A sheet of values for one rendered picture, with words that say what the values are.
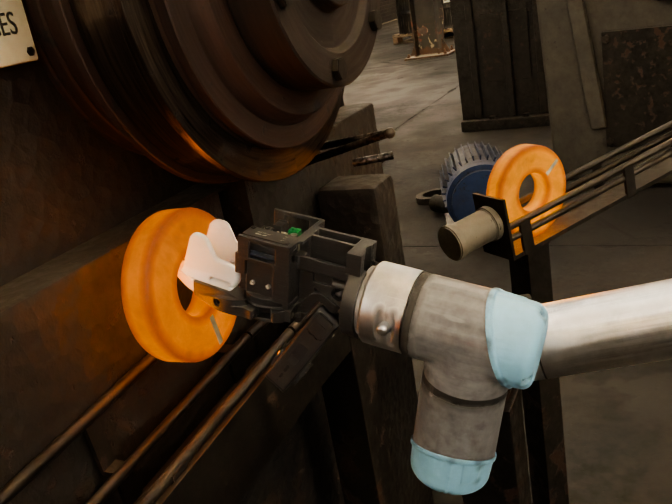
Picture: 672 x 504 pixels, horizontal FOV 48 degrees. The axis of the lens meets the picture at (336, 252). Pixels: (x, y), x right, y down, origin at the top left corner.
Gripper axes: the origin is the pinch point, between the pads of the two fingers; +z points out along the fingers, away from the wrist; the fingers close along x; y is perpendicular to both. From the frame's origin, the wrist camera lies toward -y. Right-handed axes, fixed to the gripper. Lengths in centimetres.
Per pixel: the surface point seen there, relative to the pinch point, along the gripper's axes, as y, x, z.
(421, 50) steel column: -153, -868, 248
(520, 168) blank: -5, -62, -22
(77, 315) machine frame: -2.6, 8.8, 5.6
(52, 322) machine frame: -1.9, 11.7, 5.8
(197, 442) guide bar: -13.2, 8.2, -7.1
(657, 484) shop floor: -73, -83, -58
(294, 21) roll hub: 23.2, -10.4, -6.4
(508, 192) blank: -8, -60, -21
